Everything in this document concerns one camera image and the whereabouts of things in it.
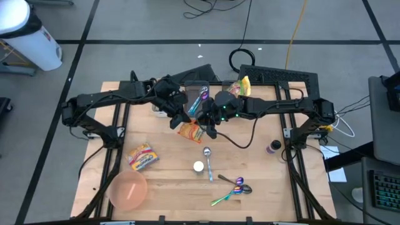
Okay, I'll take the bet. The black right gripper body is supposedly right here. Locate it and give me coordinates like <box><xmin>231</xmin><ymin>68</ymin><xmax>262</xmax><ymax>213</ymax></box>
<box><xmin>198</xmin><ymin>101</ymin><xmax>221</xmax><ymax>126</ymax></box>

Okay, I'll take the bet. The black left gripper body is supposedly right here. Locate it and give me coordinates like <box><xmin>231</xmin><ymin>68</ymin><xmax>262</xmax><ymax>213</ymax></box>
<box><xmin>162</xmin><ymin>89</ymin><xmax>189</xmax><ymax>117</ymax></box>

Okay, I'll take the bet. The teal plastic spoon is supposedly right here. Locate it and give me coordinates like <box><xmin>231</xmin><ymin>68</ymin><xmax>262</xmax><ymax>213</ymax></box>
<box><xmin>188</xmin><ymin>96</ymin><xmax>203</xmax><ymax>115</ymax></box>

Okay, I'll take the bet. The orange Maruchan ramen packet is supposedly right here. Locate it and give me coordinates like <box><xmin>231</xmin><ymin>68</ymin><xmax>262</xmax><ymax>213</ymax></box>
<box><xmin>177</xmin><ymin>121</ymin><xmax>206</xmax><ymax>144</ymax></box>

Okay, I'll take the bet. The purple iridescent spoon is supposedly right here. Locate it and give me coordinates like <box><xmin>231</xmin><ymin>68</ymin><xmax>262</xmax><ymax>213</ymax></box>
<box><xmin>191</xmin><ymin>92</ymin><xmax>209</xmax><ymax>113</ymax></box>

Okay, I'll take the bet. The silver spoon patterned handle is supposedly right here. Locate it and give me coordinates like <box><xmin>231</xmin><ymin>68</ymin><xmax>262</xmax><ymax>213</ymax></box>
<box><xmin>188</xmin><ymin>86</ymin><xmax>209</xmax><ymax>115</ymax></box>
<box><xmin>202</xmin><ymin>146</ymin><xmax>214</xmax><ymax>183</ymax></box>

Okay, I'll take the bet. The yellow blue Maruchan ramen packet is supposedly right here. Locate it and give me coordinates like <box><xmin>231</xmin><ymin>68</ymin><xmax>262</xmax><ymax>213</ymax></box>
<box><xmin>127</xmin><ymin>142</ymin><xmax>160</xmax><ymax>172</ymax></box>

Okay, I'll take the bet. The dark purple spoon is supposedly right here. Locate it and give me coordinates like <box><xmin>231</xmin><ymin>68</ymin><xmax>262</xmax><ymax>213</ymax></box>
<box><xmin>225</xmin><ymin>176</ymin><xmax>245</xmax><ymax>201</ymax></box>

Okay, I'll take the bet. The rainbow iridescent spoon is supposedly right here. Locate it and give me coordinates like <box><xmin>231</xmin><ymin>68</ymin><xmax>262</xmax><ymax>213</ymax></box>
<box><xmin>210</xmin><ymin>186</ymin><xmax>245</xmax><ymax>206</ymax></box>

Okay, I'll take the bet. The purple jar black lid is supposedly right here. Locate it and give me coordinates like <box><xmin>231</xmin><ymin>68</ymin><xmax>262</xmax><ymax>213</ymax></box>
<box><xmin>266</xmin><ymin>139</ymin><xmax>282</xmax><ymax>155</ymax></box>

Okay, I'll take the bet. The white plastic bin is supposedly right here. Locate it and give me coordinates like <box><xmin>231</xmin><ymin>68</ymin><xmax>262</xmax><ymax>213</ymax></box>
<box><xmin>152</xmin><ymin>104</ymin><xmax>169</xmax><ymax>118</ymax></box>

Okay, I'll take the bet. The grey plastic bin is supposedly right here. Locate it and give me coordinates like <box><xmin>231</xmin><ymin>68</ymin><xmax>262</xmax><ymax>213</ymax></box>
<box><xmin>184</xmin><ymin>80</ymin><xmax>211</xmax><ymax>109</ymax></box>
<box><xmin>221</xmin><ymin>79</ymin><xmax>251</xmax><ymax>96</ymax></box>

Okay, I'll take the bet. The black wedge panel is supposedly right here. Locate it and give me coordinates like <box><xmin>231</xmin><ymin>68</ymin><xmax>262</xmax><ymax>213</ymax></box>
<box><xmin>170</xmin><ymin>64</ymin><xmax>219</xmax><ymax>84</ymax></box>

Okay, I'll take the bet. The white round cap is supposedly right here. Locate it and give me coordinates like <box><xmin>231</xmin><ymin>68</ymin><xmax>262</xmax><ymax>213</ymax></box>
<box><xmin>192</xmin><ymin>160</ymin><xmax>205</xmax><ymax>176</ymax></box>

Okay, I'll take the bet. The black perforated metal case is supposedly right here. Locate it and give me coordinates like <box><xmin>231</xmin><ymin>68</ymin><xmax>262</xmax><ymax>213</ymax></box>
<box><xmin>237</xmin><ymin>64</ymin><xmax>320</xmax><ymax>101</ymax></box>

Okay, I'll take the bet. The pink translucent bowl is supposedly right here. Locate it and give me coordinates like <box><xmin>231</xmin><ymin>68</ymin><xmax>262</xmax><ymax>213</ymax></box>
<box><xmin>107</xmin><ymin>169</ymin><xmax>148</xmax><ymax>211</ymax></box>

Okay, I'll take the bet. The white paper sheet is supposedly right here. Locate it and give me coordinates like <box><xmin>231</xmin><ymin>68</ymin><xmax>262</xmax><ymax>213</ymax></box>
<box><xmin>320</xmin><ymin>145</ymin><xmax>348</xmax><ymax>184</ymax></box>

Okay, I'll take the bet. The white trash can black bag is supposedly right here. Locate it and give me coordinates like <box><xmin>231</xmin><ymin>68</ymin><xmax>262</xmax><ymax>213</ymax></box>
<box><xmin>0</xmin><ymin>0</ymin><xmax>63</xmax><ymax>72</ymax></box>

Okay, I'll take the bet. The white computer mouse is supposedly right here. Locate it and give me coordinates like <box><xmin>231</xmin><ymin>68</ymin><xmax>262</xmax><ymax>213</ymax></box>
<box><xmin>351</xmin><ymin>186</ymin><xmax>365</xmax><ymax>204</ymax></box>

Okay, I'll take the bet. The grey desk foot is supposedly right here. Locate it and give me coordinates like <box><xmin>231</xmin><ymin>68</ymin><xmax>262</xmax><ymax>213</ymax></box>
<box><xmin>0</xmin><ymin>61</ymin><xmax>36</xmax><ymax>78</ymax></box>

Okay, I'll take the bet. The grey monitor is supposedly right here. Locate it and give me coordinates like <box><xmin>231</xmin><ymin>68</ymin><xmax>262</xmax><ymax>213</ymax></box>
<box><xmin>367</xmin><ymin>76</ymin><xmax>400</xmax><ymax>166</ymax></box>

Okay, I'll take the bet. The backlit keyboard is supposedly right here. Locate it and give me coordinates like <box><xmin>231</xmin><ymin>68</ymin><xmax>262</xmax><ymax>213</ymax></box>
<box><xmin>370</xmin><ymin>170</ymin><xmax>400</xmax><ymax>213</ymax></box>

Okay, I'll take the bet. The black computer box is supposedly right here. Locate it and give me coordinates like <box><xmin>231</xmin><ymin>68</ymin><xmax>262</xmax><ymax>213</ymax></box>
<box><xmin>382</xmin><ymin>71</ymin><xmax>400</xmax><ymax>113</ymax></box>

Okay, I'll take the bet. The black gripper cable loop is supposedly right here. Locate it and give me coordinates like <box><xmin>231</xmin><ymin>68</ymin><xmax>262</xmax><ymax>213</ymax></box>
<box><xmin>215</xmin><ymin>107</ymin><xmax>261</xmax><ymax>149</ymax></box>

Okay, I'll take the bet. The black coiled floor cable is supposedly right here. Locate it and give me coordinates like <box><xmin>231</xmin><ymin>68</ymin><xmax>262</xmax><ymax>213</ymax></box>
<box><xmin>228</xmin><ymin>0</ymin><xmax>256</xmax><ymax>74</ymax></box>

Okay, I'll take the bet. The yellow hanging cable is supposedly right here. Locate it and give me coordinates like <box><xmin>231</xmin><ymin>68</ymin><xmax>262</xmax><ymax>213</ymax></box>
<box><xmin>284</xmin><ymin>0</ymin><xmax>309</xmax><ymax>70</ymax></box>

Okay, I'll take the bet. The white floor cable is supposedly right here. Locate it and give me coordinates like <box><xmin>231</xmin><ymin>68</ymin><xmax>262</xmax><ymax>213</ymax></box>
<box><xmin>331</xmin><ymin>106</ymin><xmax>356</xmax><ymax>138</ymax></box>

